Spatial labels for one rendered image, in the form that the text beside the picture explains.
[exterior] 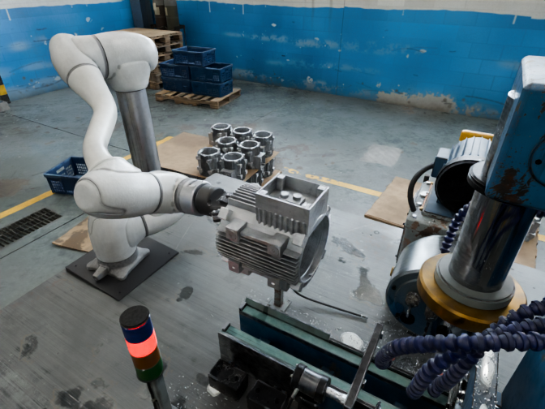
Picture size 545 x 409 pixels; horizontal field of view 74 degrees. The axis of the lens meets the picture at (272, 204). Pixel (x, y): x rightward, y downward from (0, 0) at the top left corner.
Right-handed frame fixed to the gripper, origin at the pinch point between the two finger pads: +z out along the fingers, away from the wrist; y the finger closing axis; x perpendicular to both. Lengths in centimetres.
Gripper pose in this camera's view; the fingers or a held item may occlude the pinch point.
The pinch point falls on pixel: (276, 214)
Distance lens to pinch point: 79.4
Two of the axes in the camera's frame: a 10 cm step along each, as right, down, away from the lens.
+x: 1.0, 8.7, 4.9
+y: 5.0, -4.7, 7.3
